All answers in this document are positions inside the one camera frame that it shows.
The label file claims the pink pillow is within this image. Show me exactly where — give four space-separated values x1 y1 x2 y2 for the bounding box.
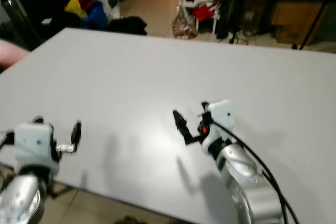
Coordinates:
0 39 32 73

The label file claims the black garment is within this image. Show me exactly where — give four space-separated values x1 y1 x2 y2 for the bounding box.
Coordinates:
107 16 149 36

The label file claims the black tripod leg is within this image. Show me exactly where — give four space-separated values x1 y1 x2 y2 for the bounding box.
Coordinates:
299 1 336 51

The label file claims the brown mesh bag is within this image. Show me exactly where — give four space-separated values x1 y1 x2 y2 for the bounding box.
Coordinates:
171 6 199 40

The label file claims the brown cardboard box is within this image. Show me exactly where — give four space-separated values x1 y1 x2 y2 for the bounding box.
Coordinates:
270 1 321 46

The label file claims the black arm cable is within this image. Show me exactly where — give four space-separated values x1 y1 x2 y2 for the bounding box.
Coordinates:
0 131 16 150
212 120 303 224

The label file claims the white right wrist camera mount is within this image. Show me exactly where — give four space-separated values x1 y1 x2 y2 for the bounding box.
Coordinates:
201 99 235 154

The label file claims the red cloth on rack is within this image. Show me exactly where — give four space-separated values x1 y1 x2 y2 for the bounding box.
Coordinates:
191 3 216 23

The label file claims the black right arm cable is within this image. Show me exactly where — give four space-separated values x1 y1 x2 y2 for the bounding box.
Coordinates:
212 120 303 224

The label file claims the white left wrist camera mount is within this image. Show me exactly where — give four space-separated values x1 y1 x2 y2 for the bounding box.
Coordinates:
14 122 54 168

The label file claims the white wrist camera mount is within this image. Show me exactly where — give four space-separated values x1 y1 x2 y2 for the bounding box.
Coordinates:
14 122 54 168
201 99 235 154

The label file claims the blue cloth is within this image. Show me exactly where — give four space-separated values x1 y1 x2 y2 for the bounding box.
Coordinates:
83 1 109 30

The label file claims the dark robot foot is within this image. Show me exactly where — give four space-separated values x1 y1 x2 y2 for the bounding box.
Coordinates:
115 215 143 224

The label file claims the dark tall bottle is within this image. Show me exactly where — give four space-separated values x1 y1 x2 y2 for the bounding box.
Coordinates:
0 0 33 52

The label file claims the yellow cloth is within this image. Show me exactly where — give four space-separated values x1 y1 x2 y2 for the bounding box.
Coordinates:
64 0 89 19

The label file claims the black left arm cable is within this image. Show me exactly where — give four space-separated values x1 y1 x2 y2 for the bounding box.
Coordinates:
0 131 16 150

